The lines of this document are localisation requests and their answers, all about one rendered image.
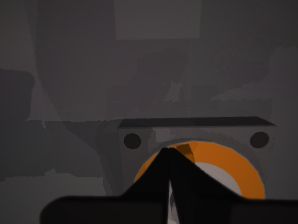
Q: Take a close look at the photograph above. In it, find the orange round plate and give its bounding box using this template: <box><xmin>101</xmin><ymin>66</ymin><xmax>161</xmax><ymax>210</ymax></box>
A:
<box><xmin>134</xmin><ymin>138</ymin><xmax>266</xmax><ymax>200</ymax></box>

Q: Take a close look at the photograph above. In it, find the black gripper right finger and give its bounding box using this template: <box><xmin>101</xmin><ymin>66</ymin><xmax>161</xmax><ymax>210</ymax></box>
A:
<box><xmin>168</xmin><ymin>148</ymin><xmax>298</xmax><ymax>224</ymax></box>

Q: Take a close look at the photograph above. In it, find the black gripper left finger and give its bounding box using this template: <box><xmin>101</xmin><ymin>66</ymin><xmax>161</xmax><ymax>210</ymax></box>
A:
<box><xmin>39</xmin><ymin>148</ymin><xmax>170</xmax><ymax>224</ymax></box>

